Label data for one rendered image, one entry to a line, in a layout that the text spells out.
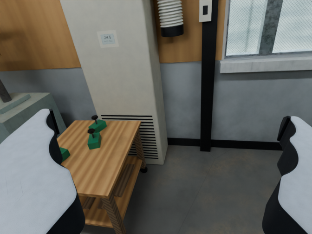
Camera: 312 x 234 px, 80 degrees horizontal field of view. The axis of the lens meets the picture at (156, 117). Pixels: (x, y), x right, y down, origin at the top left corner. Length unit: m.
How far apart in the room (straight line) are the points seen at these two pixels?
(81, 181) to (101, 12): 0.97
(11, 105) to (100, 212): 1.06
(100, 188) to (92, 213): 0.40
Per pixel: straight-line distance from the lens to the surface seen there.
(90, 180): 1.10
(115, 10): 1.29
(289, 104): 1.83
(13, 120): 1.69
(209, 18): 1.38
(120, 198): 1.42
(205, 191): 1.61
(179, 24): 1.33
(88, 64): 1.46
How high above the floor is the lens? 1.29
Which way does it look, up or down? 32 degrees down
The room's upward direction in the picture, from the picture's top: 8 degrees counter-clockwise
